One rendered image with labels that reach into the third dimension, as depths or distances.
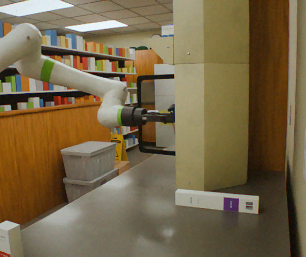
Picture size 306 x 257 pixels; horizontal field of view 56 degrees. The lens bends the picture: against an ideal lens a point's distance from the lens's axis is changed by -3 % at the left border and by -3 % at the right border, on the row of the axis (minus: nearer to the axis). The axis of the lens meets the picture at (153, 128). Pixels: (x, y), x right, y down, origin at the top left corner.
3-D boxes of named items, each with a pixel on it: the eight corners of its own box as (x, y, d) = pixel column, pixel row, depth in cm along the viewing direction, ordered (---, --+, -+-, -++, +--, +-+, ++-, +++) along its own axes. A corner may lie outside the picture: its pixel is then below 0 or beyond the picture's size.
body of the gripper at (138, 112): (132, 108, 127) (152, 108, 123) (140, 107, 135) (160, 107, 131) (132, 126, 128) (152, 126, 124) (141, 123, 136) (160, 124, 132)
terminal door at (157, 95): (192, 157, 142) (192, 73, 136) (138, 152, 157) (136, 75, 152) (193, 157, 143) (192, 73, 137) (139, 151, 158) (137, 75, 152)
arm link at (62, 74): (50, 88, 141) (48, 76, 131) (58, 69, 145) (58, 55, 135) (122, 111, 146) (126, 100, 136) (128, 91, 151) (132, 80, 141)
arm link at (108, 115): (101, 131, 141) (89, 119, 132) (108, 108, 147) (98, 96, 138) (127, 132, 136) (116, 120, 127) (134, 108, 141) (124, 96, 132)
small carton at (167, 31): (176, 42, 121) (176, 27, 120) (174, 40, 116) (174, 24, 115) (165, 43, 122) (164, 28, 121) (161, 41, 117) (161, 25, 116)
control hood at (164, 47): (196, 68, 137) (196, 46, 135) (174, 64, 107) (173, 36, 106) (173, 69, 141) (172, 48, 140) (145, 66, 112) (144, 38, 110)
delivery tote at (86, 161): (119, 168, 373) (117, 142, 368) (91, 182, 317) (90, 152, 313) (91, 165, 389) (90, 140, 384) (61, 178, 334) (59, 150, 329)
